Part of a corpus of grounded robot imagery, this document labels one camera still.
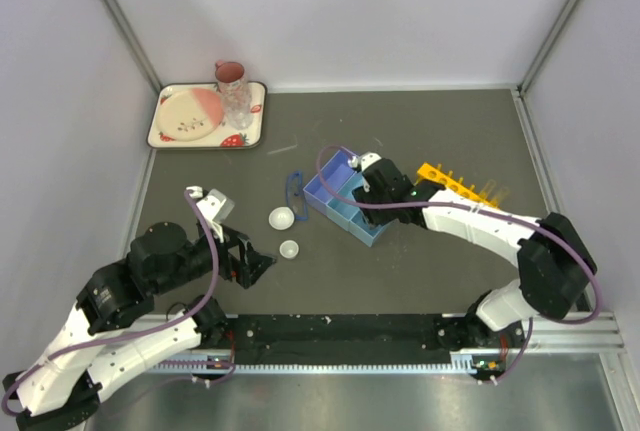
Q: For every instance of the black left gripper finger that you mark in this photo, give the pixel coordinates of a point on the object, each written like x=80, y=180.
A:
x=248, y=273
x=256, y=258

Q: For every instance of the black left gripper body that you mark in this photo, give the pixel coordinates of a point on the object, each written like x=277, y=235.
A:
x=228, y=261

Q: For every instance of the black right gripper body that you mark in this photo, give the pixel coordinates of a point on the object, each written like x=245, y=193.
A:
x=379, y=216

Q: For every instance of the small white round cap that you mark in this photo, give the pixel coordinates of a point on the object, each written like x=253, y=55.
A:
x=289, y=249

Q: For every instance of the white round lid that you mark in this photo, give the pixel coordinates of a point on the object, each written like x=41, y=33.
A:
x=281, y=218

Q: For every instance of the yellow test tube rack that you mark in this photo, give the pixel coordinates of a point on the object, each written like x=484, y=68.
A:
x=456, y=184

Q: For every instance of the blue safety glasses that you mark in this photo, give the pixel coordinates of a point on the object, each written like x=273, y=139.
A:
x=294, y=196

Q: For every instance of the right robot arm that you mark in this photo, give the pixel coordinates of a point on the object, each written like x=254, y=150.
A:
x=553, y=264

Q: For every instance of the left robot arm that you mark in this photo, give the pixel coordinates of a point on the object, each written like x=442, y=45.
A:
x=96, y=352

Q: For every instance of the thin glass stirring rod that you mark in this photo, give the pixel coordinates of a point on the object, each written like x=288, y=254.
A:
x=282, y=150

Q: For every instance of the strawberry pattern tray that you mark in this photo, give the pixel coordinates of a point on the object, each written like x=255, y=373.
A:
x=226, y=136

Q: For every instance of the pink cream plate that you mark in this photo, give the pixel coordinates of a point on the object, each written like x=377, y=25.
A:
x=190, y=115

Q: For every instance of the clear plastic bottle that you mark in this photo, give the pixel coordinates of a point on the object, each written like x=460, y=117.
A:
x=236, y=101

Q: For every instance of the pink mug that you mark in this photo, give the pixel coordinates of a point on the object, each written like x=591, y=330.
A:
x=230, y=77

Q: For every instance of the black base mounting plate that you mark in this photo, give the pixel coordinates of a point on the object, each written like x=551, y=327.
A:
x=364, y=339

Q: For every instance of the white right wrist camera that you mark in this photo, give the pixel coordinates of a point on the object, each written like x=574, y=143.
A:
x=365, y=164

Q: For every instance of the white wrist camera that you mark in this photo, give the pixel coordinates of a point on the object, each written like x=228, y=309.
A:
x=365, y=164
x=211, y=208

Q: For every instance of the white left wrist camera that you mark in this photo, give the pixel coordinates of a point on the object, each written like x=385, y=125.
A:
x=211, y=208

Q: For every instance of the aluminium frame rail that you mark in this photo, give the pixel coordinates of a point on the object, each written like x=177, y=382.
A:
x=601, y=335

